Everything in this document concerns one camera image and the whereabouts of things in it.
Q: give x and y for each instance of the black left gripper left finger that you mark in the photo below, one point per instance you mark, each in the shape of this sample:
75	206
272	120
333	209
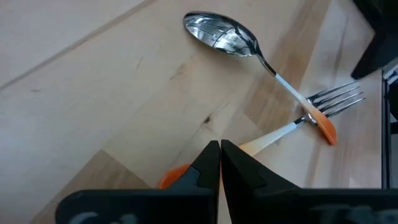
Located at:
186	205

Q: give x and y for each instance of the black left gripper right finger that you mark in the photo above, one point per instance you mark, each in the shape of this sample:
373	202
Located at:
248	186

